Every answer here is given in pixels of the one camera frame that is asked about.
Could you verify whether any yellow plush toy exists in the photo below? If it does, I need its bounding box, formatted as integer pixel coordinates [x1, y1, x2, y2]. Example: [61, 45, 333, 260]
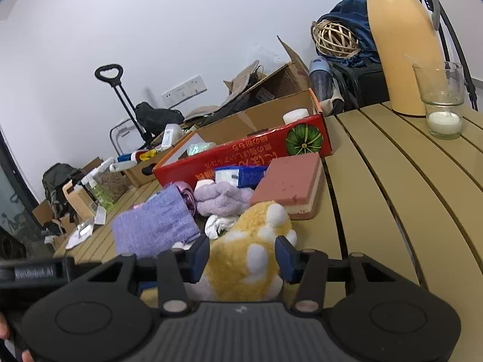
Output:
[141, 202, 299, 306]

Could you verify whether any low cardboard box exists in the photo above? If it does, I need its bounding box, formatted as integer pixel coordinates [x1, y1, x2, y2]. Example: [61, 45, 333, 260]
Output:
[32, 200, 76, 250]

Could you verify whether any cardboard box with handle hole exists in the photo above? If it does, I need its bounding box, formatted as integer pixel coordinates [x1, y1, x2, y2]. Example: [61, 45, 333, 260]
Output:
[124, 136, 197, 187]

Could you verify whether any pink fabric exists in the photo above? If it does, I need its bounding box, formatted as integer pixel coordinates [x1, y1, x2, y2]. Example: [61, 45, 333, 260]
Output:
[177, 182, 197, 215]

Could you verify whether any white wall socket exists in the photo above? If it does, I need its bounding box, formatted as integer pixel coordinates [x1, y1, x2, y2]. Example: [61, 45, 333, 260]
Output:
[162, 75, 208, 108]

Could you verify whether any black strap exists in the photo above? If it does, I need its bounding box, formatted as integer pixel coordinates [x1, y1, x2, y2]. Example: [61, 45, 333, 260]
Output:
[413, 0, 480, 112]

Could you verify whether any wicker ball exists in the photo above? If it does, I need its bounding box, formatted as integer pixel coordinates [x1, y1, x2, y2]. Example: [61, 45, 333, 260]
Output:
[310, 21, 360, 59]

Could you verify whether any white flat packet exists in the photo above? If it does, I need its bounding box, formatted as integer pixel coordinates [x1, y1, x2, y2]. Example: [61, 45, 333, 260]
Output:
[66, 224, 94, 250]

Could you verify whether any iridescent green packet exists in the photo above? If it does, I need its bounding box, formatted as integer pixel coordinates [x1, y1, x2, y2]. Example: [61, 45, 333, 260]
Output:
[187, 142, 217, 156]

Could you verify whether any green liquid spray bottle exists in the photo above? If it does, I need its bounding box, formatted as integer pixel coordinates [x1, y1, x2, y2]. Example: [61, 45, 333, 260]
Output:
[81, 175, 114, 211]

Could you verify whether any person's left hand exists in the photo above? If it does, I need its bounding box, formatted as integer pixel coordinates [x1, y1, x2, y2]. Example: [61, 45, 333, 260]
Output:
[0, 309, 35, 362]

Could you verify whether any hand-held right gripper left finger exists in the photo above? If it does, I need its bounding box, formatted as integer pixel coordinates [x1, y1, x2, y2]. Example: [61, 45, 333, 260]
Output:
[88, 234, 211, 317]

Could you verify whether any tan carton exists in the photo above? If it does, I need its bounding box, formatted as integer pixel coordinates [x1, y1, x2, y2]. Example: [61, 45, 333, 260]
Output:
[62, 179, 98, 222]

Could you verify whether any black flat case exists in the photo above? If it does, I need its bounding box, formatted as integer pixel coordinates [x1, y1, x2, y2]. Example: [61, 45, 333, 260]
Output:
[204, 90, 273, 116]

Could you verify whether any black pouch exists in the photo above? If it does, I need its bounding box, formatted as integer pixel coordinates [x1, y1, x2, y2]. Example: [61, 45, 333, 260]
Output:
[135, 102, 185, 135]

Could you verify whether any dark backpack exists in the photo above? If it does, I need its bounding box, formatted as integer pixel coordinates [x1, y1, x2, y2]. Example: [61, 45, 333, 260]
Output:
[41, 163, 82, 216]

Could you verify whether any black trolley handle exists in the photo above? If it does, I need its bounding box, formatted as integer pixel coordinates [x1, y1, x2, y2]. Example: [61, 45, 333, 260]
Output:
[95, 64, 156, 144]

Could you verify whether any cream thermos jug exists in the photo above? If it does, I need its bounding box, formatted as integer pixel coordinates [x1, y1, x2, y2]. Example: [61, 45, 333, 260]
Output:
[357, 0, 448, 117]

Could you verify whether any purple knitted cloth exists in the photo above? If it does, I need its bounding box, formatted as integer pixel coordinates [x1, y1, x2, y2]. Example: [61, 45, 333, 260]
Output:
[111, 184, 201, 255]

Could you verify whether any lilac fluffy toy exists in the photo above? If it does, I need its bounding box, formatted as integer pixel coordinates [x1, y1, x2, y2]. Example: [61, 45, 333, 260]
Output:
[193, 181, 254, 217]

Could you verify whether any glass cup with candle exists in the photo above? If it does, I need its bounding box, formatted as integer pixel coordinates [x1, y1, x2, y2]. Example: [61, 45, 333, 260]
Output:
[412, 61, 465, 140]

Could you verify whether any red cardboard box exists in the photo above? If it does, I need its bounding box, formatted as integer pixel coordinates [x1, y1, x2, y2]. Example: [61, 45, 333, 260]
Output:
[153, 88, 333, 188]

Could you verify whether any pink sponge block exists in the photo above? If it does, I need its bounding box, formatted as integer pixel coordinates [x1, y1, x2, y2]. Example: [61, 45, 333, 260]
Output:
[249, 153, 323, 220]

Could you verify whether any dark glass door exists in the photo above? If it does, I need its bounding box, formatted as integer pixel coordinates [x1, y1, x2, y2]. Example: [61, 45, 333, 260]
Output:
[0, 124, 54, 261]

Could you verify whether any blue tissue packet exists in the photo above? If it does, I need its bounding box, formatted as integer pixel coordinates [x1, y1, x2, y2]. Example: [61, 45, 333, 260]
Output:
[214, 166, 268, 188]

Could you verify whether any jar with brown contents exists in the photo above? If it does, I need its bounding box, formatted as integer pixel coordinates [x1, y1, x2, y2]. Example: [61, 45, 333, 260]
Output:
[96, 171, 130, 201]

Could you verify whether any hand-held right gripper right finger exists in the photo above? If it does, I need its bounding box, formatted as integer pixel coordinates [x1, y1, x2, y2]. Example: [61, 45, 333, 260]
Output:
[275, 235, 398, 316]

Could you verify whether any grey metal frame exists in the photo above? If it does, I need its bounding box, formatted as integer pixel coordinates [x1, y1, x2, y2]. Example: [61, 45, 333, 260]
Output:
[109, 118, 143, 152]

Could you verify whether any black bag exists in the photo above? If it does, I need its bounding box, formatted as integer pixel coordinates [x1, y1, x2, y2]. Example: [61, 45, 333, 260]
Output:
[332, 62, 390, 112]

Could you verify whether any white carton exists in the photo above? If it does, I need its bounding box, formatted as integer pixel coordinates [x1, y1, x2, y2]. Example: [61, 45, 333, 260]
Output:
[163, 124, 185, 148]

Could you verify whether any open brown cardboard box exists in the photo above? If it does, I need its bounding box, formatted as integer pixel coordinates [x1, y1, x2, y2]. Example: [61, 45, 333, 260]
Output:
[222, 36, 314, 107]

